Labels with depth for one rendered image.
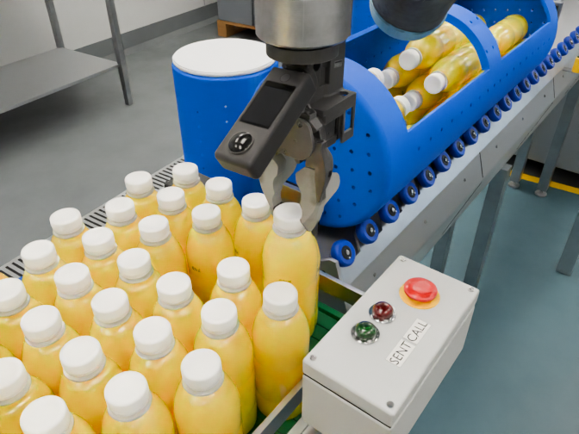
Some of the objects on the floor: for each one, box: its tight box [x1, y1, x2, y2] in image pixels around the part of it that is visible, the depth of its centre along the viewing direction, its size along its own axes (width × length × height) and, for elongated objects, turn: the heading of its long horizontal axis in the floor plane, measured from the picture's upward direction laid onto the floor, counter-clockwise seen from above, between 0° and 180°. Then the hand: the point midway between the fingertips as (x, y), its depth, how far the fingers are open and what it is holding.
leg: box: [507, 128, 537, 189], centre depth 262 cm, size 6×6×63 cm
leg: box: [430, 221, 456, 274], centre depth 199 cm, size 6×6×63 cm
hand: (289, 217), depth 61 cm, fingers closed on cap, 4 cm apart
